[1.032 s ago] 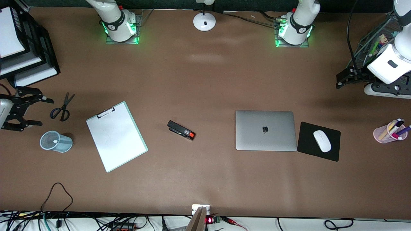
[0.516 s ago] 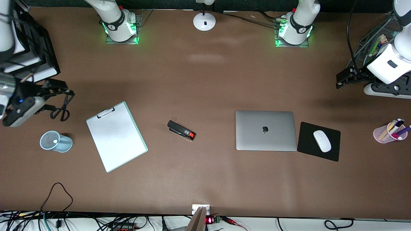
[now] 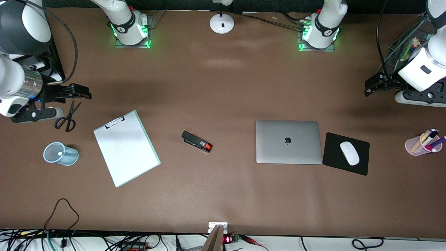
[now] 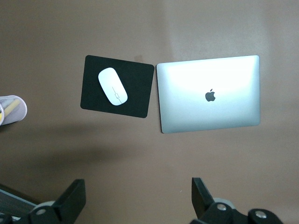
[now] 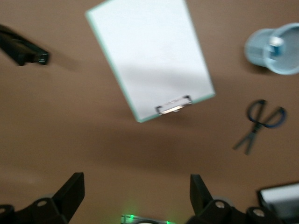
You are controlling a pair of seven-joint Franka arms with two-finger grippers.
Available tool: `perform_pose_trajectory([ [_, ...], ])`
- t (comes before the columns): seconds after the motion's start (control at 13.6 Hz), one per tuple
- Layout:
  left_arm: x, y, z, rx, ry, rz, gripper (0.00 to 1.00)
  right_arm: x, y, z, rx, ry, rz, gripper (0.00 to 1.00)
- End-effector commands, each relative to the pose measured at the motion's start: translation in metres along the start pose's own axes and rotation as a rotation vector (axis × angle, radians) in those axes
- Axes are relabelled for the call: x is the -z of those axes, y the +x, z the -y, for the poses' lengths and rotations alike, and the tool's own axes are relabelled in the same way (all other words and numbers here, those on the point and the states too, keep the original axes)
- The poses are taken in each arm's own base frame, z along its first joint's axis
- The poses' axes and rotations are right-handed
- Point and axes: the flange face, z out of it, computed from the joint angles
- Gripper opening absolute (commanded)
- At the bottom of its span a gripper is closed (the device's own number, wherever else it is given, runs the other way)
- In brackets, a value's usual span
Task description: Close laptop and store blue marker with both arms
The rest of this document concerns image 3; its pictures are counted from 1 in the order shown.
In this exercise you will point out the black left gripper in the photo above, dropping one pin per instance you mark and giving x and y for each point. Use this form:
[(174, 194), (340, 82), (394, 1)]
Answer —
[(387, 81)]

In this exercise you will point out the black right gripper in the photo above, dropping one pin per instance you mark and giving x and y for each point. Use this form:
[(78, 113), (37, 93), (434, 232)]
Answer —
[(51, 92)]

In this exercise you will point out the silver laptop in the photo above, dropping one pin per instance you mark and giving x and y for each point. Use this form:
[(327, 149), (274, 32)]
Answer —
[(278, 150)]

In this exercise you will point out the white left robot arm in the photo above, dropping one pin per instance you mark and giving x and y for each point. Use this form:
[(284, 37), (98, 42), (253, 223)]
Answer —
[(411, 75)]

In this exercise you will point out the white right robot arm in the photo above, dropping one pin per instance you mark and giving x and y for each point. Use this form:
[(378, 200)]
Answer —
[(38, 31)]

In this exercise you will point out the green marker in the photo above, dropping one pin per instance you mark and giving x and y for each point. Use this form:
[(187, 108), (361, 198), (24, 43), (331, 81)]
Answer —
[(407, 51)]

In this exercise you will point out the white marker blue cap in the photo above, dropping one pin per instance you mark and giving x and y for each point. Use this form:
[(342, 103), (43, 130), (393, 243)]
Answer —
[(413, 51)]

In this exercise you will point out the white marker dark cap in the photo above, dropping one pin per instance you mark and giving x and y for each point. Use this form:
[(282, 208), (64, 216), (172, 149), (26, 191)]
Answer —
[(431, 135)]

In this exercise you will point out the pink marker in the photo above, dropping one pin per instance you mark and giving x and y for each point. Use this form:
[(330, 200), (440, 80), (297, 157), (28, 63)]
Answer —
[(431, 149)]

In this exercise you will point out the purple marker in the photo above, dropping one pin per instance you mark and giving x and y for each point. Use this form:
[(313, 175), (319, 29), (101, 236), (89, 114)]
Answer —
[(439, 141)]

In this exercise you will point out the black document tray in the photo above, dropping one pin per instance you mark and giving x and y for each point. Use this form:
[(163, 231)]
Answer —
[(58, 62)]

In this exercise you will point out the beige eraser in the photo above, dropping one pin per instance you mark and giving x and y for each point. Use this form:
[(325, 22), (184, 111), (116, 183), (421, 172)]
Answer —
[(416, 42)]

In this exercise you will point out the light blue mesh cup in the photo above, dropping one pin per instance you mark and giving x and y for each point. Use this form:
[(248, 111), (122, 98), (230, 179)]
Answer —
[(69, 157)]

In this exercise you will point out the tan wooden pencil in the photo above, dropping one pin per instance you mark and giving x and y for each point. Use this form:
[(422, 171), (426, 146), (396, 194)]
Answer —
[(418, 142)]

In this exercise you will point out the pink translucent pen cup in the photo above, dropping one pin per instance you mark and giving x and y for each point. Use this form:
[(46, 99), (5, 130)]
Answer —
[(413, 148)]

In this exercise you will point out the white computer mouse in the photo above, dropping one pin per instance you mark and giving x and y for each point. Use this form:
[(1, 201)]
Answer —
[(349, 153)]

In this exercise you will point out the pale green clipboard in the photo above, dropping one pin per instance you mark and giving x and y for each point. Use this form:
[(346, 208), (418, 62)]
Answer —
[(125, 150)]

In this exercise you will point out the black mouse pad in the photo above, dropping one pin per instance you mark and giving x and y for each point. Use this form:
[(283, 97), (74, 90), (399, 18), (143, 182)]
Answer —
[(362, 164)]

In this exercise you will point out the black stapler red tip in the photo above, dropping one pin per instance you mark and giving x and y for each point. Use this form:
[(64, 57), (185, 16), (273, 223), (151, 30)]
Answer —
[(195, 140)]

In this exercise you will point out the white round lamp base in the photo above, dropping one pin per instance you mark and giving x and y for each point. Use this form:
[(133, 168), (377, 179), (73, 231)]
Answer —
[(221, 24)]

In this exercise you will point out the small white box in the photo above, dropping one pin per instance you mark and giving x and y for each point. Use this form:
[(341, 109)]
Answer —
[(213, 226)]

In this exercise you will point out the wooden bar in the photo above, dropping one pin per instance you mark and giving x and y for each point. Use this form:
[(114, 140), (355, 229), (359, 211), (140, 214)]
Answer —
[(213, 240)]

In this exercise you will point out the circuit board red display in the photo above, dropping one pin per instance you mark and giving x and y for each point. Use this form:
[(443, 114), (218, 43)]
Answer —
[(230, 239)]

